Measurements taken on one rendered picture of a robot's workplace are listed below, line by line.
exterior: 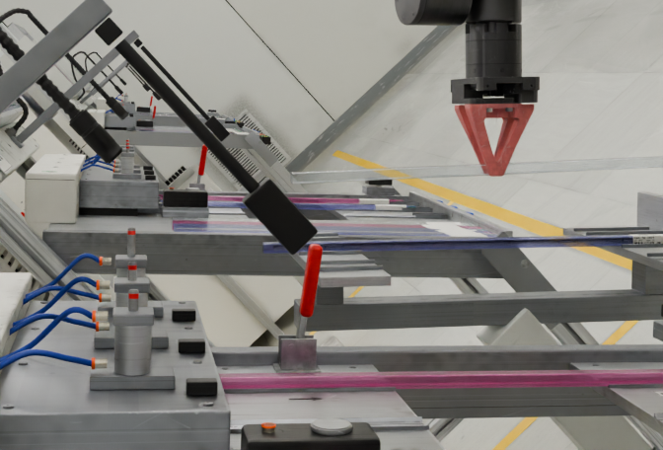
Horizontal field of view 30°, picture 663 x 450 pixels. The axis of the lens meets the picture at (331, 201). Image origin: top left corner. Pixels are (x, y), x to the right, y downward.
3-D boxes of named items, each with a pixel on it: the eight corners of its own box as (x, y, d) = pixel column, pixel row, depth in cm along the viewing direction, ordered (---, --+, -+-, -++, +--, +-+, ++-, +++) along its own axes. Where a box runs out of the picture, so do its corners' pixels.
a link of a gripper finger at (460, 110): (474, 179, 121) (473, 83, 120) (453, 175, 128) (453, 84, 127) (539, 177, 122) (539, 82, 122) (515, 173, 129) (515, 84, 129)
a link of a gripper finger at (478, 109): (471, 178, 122) (470, 83, 121) (451, 175, 129) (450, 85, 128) (536, 176, 123) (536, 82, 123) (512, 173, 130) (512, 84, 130)
